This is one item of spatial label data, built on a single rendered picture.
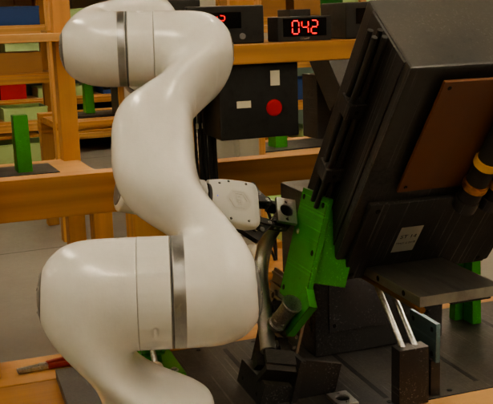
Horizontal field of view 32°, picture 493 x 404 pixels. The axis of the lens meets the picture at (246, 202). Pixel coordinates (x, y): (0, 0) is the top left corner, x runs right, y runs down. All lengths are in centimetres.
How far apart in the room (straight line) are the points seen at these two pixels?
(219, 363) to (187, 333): 92
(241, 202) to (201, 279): 74
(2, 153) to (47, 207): 659
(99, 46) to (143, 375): 44
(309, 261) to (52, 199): 60
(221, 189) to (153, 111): 59
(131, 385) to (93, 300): 10
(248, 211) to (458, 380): 52
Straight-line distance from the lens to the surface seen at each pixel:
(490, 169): 148
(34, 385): 185
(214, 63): 113
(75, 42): 116
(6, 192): 189
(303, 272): 160
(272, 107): 178
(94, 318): 88
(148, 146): 100
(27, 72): 847
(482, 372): 179
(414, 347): 160
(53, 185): 189
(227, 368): 179
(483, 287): 155
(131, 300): 88
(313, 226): 159
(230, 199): 161
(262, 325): 166
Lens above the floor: 159
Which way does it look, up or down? 12 degrees down
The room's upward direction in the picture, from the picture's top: 2 degrees counter-clockwise
